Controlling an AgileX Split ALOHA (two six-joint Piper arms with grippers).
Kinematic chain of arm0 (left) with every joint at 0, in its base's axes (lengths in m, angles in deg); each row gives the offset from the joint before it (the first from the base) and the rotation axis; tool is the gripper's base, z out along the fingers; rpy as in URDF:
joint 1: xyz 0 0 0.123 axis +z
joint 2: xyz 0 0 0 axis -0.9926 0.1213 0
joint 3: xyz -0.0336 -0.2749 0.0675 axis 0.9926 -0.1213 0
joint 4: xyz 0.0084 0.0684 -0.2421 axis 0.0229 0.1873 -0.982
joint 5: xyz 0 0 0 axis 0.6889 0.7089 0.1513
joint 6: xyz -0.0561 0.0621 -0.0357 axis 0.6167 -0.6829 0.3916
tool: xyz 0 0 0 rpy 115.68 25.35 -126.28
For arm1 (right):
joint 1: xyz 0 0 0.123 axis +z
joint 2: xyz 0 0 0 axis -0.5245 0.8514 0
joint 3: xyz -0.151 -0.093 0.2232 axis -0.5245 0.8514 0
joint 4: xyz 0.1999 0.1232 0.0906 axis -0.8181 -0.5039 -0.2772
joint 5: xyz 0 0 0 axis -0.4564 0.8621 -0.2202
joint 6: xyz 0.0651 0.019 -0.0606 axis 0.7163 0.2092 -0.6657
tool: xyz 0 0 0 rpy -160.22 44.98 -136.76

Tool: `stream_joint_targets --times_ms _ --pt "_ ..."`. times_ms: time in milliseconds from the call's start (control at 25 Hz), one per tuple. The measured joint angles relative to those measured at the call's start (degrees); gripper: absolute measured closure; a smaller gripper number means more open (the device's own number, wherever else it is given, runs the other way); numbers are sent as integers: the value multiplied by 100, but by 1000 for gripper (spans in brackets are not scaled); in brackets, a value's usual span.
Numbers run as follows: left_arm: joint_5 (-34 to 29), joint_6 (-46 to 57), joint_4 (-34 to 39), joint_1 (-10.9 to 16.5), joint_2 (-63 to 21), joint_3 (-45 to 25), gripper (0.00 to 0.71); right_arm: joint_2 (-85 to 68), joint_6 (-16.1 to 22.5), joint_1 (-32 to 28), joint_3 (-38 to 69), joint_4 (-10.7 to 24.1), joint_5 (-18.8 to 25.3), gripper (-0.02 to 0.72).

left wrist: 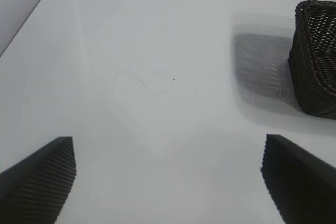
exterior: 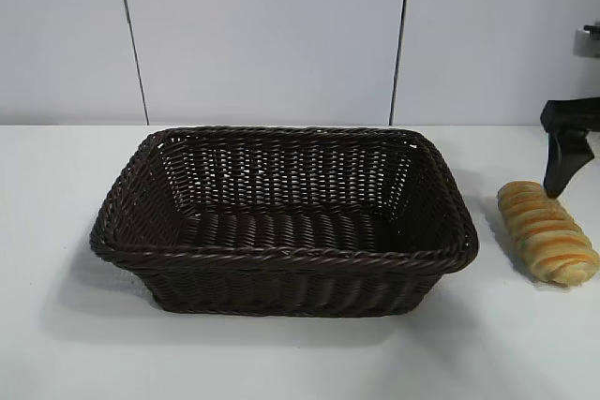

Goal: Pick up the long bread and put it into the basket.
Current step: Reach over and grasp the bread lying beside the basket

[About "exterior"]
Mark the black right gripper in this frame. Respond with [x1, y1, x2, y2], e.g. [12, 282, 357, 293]
[539, 98, 600, 200]

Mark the dark brown wicker basket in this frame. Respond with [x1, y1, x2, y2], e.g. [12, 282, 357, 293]
[88, 126, 482, 319]

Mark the long striped bread roll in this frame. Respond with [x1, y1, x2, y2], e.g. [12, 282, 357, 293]
[496, 179, 600, 287]

